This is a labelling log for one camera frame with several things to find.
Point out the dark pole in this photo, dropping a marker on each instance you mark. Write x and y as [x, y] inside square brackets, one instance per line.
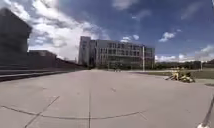
[210, 106]

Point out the yellow vehicle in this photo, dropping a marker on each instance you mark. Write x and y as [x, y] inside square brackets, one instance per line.
[181, 77]

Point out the low dark building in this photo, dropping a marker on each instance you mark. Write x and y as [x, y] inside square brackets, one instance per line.
[41, 55]

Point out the row of trees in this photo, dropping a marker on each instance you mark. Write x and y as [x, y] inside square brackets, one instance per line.
[181, 64]

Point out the dark stone steps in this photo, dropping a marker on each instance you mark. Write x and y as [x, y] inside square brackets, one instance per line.
[15, 73]

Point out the grass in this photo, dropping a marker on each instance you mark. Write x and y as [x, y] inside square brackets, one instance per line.
[205, 73]

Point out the pale concrete slab plaza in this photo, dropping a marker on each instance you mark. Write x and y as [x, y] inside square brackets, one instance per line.
[105, 96]

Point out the grey glass-fronted building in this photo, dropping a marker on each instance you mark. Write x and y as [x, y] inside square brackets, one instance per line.
[115, 51]

